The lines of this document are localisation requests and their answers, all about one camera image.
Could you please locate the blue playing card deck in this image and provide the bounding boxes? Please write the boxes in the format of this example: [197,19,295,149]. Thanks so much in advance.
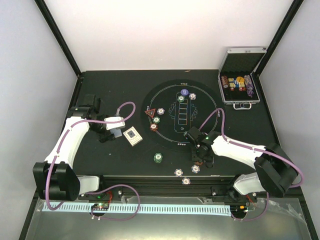
[110,128,123,138]

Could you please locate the blue chip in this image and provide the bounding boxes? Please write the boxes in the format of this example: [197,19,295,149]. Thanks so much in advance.
[191,165,200,174]
[174,168,183,177]
[182,177,191,185]

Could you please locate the white playing card box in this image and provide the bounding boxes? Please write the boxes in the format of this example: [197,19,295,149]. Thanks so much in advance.
[123,126,143,147]

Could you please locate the green poker chip stack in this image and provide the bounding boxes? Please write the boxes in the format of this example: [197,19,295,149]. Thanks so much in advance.
[153,152,163,164]

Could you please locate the green poker chips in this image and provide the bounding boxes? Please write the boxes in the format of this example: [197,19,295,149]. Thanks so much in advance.
[152,116,160,124]
[177,95,185,103]

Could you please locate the red triangular marker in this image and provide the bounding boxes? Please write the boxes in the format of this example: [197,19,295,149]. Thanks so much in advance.
[144,108,156,119]

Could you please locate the purple small blind button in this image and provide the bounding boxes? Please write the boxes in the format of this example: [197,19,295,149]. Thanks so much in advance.
[180,88,189,98]

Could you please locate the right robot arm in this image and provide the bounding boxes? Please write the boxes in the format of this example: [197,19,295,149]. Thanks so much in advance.
[183,127,298,202]

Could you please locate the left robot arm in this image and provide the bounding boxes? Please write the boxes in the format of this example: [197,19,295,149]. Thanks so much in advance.
[32,94,125,201]

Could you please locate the round black poker mat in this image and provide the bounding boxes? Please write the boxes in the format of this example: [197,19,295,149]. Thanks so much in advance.
[141,79,224,153]

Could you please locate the aluminium poker case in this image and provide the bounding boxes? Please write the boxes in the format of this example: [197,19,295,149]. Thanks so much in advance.
[218,46,267,111]

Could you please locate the brown chips row in case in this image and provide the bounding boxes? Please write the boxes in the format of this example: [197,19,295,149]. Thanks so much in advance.
[221,75,229,89]

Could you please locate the yellow button in case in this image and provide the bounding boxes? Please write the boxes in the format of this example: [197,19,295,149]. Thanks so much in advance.
[236,76,245,84]

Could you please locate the purple chips row in case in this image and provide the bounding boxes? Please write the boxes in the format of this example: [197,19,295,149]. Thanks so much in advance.
[244,75,254,98]

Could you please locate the blue chip on rail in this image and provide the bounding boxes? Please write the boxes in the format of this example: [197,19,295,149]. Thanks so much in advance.
[182,177,191,185]

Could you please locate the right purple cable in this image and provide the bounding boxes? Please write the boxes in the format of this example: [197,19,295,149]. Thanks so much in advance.
[198,107,305,223]

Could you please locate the purple cable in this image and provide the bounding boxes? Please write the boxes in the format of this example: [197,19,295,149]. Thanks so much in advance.
[198,107,305,223]
[46,101,140,222]

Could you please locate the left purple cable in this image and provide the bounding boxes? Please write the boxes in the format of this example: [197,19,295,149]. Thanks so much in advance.
[46,101,140,222]

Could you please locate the white slotted cable duct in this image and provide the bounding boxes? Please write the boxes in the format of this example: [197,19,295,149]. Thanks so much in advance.
[56,202,231,217]

